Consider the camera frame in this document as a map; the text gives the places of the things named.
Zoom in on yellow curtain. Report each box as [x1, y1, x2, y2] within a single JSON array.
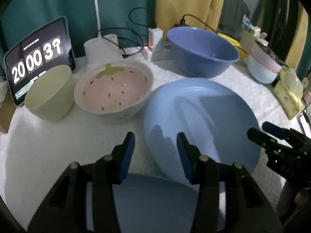
[[155, 0, 228, 36]]

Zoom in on pink strawberry print bowl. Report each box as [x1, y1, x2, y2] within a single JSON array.
[[73, 60, 155, 123]]

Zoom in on small pink bowl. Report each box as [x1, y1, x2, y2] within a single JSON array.
[[250, 41, 290, 74]]

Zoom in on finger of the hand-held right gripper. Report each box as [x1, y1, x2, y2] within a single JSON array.
[[262, 122, 293, 139], [247, 128, 277, 151]]

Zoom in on tablet showing clock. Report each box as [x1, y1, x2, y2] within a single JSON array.
[[4, 17, 76, 106]]

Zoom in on grey garment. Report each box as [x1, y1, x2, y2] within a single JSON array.
[[218, 0, 251, 31]]

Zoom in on person's right hand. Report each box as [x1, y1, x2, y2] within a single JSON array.
[[294, 187, 311, 208]]

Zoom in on light blue plate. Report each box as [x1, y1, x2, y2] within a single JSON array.
[[86, 173, 225, 232]]

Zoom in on dark blue bowl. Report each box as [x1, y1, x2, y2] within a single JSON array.
[[166, 26, 240, 78]]

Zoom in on teal curtain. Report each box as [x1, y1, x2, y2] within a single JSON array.
[[0, 0, 157, 77]]

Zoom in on cream bowl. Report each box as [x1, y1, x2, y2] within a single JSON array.
[[24, 64, 76, 122]]

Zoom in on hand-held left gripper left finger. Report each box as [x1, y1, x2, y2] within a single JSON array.
[[28, 131, 135, 233]]

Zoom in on beige checked box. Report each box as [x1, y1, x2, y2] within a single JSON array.
[[240, 25, 261, 55]]

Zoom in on yellow bag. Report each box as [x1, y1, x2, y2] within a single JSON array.
[[217, 32, 248, 60]]

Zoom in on smartphone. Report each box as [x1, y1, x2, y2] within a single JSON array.
[[297, 113, 311, 137]]

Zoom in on yellow tissue packets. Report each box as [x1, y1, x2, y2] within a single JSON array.
[[272, 67, 306, 120]]

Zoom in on brown cardboard box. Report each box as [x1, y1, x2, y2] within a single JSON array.
[[0, 91, 14, 134]]

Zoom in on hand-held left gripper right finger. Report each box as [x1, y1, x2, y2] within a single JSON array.
[[176, 132, 283, 233]]

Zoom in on white gooseneck desk lamp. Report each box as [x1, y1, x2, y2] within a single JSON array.
[[84, 0, 125, 66]]

